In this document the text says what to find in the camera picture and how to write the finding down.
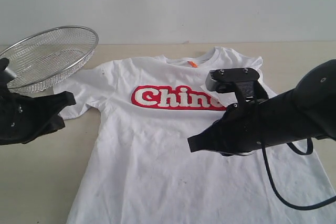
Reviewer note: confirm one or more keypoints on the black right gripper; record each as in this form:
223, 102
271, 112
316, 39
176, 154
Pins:
230, 135

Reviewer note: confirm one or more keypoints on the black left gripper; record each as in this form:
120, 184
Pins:
22, 117

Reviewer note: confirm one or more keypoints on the white t-shirt red Chinese logo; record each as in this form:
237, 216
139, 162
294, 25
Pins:
141, 169

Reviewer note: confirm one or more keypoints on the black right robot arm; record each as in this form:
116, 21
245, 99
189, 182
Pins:
255, 120

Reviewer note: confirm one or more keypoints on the orange paper tag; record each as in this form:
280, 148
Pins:
193, 64

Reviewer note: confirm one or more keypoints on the metal wire mesh basket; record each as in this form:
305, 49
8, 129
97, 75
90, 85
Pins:
47, 58

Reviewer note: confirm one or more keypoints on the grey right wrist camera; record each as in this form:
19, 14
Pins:
242, 82

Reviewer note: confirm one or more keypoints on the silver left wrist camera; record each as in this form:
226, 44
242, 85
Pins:
9, 75

